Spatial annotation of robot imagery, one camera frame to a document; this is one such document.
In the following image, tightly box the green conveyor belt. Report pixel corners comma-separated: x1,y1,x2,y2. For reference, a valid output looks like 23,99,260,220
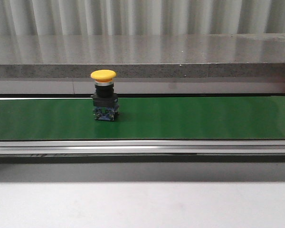
0,95,285,157

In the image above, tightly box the white pleated curtain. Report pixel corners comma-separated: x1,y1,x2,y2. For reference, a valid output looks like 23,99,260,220
0,0,285,36

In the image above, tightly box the grey granite counter ledge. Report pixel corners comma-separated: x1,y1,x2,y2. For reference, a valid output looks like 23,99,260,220
0,33,285,95

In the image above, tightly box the yellow mushroom button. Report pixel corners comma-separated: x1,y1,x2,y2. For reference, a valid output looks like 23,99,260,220
91,69,119,122

